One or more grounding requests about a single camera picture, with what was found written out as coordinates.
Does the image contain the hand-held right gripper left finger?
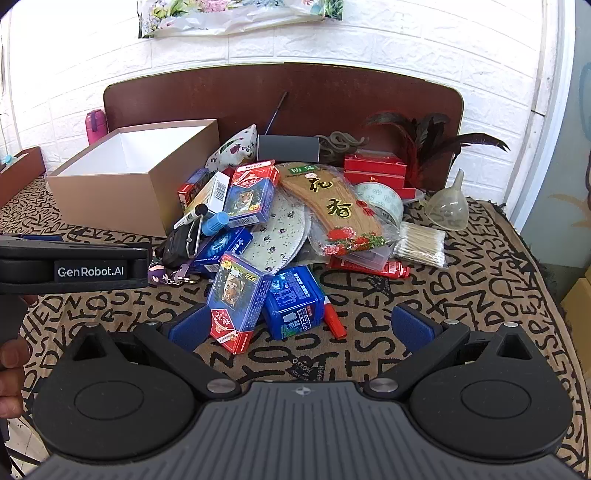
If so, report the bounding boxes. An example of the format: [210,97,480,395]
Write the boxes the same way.
[60,304,242,400]

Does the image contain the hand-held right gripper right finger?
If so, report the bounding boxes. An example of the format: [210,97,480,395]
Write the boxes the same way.
[362,302,534,400]

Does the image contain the tiger playing card box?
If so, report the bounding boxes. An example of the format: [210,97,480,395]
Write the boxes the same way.
[224,162,281,227]
[206,253,273,355]

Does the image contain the purple figure keychain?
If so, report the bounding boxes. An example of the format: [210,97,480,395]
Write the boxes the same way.
[148,258,198,287]

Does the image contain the beige cardboard box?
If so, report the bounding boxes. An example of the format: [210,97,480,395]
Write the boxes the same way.
[46,119,221,237]

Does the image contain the person's left hand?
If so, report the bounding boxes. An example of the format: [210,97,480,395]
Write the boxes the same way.
[0,294,41,418]

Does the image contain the red tube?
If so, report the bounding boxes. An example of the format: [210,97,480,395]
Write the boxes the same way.
[329,256,411,278]

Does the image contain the red marker pen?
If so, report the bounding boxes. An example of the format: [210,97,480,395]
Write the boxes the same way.
[323,302,347,340]

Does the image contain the cotton swab pack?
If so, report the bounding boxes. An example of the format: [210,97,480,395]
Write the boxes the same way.
[392,222,450,269]

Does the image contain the black key pouch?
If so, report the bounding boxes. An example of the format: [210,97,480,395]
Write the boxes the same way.
[154,220,204,268]

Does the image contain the blue flat box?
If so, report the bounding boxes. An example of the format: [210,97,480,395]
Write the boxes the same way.
[191,226,254,278]

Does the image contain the blue capped cylinder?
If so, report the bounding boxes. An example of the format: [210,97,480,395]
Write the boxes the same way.
[203,211,229,236]

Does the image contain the blue tin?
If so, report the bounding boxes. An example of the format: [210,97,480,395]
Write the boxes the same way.
[262,265,326,341]

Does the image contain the white whiteboard marker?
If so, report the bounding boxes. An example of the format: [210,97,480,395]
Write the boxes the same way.
[174,204,207,230]

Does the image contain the brown wooden crate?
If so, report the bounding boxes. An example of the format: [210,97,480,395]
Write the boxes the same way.
[0,147,45,208]

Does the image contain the clear plastic funnel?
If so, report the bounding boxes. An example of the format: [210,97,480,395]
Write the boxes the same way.
[425,168,468,230]

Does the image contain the small red card box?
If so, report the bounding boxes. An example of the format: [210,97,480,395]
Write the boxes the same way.
[178,168,211,206]

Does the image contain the white barcode box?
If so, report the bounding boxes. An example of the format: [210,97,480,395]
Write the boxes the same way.
[185,171,232,217]

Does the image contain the pink bottle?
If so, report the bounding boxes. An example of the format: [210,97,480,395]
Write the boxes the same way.
[84,111,109,147]

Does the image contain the red flat box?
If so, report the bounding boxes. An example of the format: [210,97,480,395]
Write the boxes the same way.
[344,154,407,176]
[344,171,408,189]

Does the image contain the brown cardboard carton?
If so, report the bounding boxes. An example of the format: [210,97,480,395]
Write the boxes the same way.
[561,277,591,319]

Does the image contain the small floral sachet pillow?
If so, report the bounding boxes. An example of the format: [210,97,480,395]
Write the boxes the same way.
[204,124,258,174]

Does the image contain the dark feather shuttlecock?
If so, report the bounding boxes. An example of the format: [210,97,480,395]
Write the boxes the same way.
[365,111,511,190]

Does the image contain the grey hair claw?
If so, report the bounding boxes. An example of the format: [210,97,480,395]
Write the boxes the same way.
[316,130,370,160]

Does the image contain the dark grey box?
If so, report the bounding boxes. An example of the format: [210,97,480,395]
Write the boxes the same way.
[257,135,321,161]

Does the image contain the thin black rod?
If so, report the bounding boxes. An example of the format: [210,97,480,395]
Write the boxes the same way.
[264,91,289,136]

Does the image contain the brown wooden headboard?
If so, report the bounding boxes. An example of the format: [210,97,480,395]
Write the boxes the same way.
[103,63,465,192]

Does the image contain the floral wall poster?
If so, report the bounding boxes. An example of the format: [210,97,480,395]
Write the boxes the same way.
[137,0,345,38]

